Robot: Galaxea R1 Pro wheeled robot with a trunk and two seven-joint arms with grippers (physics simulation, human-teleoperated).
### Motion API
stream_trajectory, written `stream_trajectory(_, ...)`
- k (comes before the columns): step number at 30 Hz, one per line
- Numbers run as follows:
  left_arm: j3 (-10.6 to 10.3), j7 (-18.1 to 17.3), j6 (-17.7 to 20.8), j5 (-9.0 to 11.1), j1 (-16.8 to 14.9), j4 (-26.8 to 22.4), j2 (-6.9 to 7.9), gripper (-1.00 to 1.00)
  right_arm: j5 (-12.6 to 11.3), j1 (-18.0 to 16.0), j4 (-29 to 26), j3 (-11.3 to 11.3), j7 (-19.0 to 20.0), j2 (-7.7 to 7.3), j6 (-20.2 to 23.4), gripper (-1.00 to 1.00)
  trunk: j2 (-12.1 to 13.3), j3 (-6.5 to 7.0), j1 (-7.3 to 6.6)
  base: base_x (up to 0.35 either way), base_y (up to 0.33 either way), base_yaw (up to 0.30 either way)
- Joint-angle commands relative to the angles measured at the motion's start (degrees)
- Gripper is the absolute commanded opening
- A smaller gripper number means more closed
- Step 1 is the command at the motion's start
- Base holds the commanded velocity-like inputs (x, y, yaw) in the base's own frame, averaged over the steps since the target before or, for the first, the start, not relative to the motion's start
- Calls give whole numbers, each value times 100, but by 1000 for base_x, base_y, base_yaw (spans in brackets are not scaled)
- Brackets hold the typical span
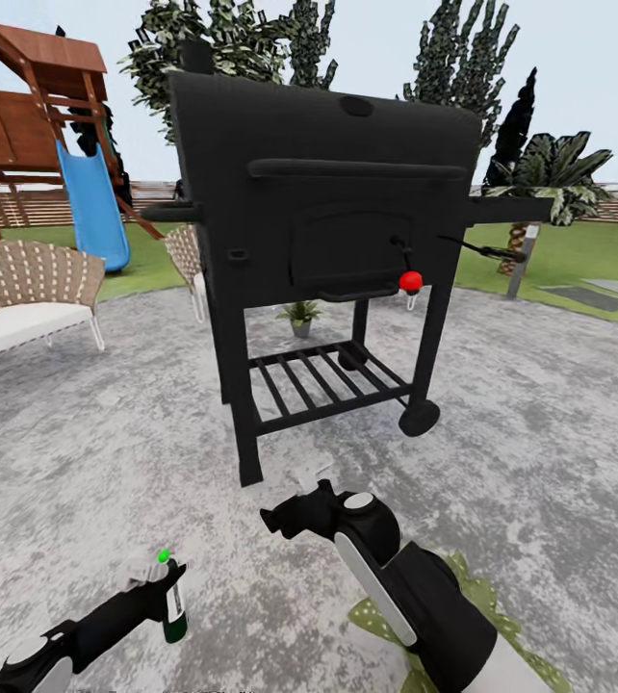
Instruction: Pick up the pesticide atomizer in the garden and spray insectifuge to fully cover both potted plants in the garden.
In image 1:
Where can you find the charcoal grill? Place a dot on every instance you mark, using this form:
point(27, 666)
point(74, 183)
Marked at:
point(300, 194)

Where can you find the insectifuge atomizer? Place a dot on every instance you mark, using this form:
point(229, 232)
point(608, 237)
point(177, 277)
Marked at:
point(175, 624)

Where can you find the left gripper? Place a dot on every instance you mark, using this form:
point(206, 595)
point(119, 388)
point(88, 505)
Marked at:
point(126, 610)

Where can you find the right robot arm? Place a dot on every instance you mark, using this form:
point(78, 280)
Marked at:
point(414, 589)

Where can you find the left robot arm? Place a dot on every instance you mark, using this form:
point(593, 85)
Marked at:
point(45, 664)

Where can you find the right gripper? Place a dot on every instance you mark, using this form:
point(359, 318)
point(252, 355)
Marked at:
point(297, 513)

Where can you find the pot plant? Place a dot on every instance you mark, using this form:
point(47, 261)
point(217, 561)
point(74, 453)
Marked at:
point(300, 314)
point(482, 595)

